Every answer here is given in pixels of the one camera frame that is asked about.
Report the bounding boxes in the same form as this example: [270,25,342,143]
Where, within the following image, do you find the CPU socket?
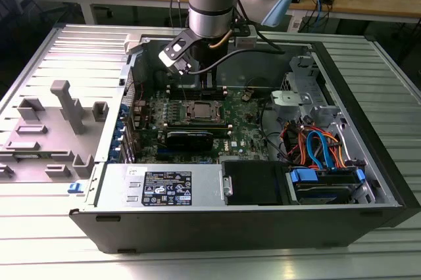
[184,99,223,124]

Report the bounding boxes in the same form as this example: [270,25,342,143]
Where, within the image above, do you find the black camera cable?
[189,30,286,74]

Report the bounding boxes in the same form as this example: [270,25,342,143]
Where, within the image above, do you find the black RAM slot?
[168,92,227,97]
[168,95,228,100]
[168,89,227,94]
[168,86,226,91]

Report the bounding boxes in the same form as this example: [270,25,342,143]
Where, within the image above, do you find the black graphics card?
[163,130,215,152]

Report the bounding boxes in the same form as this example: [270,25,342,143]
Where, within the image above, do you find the black open PC case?
[68,32,421,255]

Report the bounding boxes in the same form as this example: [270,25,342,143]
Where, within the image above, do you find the orange flat wire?
[320,131,348,169]

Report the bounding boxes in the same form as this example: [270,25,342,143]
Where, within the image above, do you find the orange red wire bundle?
[284,121,309,164]

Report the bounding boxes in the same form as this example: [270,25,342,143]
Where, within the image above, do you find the blue flat wire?
[305,130,335,172]

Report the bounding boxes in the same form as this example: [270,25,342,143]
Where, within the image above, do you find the RAM stick with yellow edge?
[166,121,233,139]

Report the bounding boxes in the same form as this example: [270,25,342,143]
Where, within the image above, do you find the silver power supply with label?
[86,162,231,210]

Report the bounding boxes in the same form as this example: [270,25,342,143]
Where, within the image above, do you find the blue cable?
[312,0,326,28]

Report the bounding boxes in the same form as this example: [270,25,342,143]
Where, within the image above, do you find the hard disk in blue carrier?
[285,166,368,205]

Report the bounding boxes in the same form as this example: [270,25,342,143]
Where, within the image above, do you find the grey plastic parts rack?
[0,79,110,184]

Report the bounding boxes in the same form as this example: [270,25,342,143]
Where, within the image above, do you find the metal socket cover frame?
[185,100,222,122]

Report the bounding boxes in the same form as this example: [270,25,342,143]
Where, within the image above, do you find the blue plastic latch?
[66,182,84,196]

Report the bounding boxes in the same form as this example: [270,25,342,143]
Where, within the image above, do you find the square CPU chip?
[193,103,214,120]

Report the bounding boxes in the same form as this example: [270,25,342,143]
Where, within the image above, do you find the green motherboard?
[130,85,276,166]

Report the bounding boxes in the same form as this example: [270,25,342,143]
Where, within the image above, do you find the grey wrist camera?
[234,24,258,48]

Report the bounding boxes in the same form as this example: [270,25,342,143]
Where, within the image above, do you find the dark office chair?
[0,0,85,87]

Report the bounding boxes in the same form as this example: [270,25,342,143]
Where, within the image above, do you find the silver metal disk bay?
[270,55,345,129]

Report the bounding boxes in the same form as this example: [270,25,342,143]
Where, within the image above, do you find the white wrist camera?
[159,29,195,76]

